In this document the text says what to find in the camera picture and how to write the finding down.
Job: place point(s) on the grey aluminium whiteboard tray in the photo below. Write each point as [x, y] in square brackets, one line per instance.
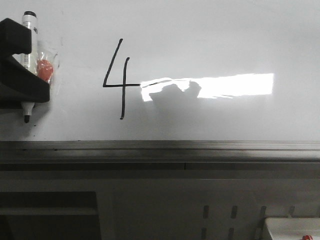
[153, 154]

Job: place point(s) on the white plastic bin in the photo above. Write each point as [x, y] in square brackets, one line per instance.
[284, 228]

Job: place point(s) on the white whiteboard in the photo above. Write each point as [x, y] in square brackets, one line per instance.
[218, 70]

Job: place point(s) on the grey slotted metal panel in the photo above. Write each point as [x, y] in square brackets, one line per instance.
[201, 209]

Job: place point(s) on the small red object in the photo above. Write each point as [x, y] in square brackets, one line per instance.
[307, 237]

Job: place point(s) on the red round magnet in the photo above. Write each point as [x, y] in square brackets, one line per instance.
[45, 70]

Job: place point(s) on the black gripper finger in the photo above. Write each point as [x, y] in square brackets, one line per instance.
[18, 84]

